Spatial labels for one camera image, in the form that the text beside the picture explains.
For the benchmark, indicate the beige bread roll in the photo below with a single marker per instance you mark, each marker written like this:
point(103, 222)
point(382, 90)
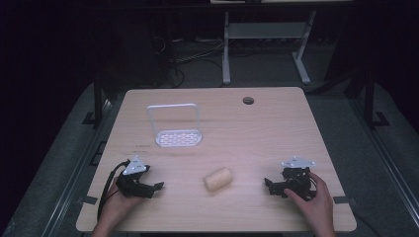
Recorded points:
point(218, 178)

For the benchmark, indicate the person's right hand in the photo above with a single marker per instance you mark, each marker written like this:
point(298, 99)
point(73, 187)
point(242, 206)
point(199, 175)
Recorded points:
point(318, 204)

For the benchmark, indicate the black metal stand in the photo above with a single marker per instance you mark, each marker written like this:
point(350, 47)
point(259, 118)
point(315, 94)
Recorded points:
point(98, 102)
point(369, 98)

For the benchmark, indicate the person's left hand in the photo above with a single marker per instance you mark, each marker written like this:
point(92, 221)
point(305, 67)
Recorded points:
point(116, 204)

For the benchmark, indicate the aluminium floor rail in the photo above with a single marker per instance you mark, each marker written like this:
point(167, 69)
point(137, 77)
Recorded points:
point(70, 177)
point(388, 164)

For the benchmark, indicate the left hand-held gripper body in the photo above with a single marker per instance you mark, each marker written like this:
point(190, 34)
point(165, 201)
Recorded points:
point(134, 166)

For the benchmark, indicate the grey tape strip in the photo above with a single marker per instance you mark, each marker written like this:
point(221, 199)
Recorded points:
point(343, 199)
point(89, 199)

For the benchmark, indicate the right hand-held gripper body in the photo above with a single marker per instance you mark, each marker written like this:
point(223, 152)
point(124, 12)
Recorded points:
point(297, 179)

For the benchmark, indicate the white metal desk frame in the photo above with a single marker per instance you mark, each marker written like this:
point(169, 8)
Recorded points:
point(265, 31)

